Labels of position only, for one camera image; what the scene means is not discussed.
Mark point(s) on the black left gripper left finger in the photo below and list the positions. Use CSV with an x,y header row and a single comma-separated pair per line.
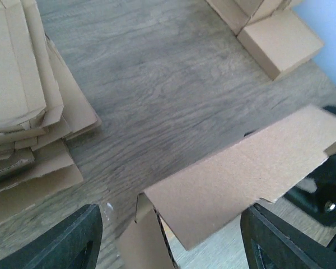
x,y
72,243

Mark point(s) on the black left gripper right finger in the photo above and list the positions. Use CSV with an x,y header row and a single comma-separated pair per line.
x,y
270,242

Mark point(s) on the folded cardboard box front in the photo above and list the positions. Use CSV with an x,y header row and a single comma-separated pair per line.
x,y
280,43

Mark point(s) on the stack of flat cardboard sheets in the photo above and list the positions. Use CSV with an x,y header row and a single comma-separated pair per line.
x,y
41,108

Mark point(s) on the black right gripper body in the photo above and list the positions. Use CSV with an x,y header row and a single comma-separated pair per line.
x,y
320,204

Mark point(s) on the folded cardboard box back right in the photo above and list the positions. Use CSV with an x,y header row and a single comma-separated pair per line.
x,y
266,8

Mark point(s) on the brown cardboard box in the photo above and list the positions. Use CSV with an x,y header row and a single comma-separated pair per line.
x,y
201,199

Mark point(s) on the folded cardboard box back left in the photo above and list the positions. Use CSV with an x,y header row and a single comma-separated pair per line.
x,y
238,14

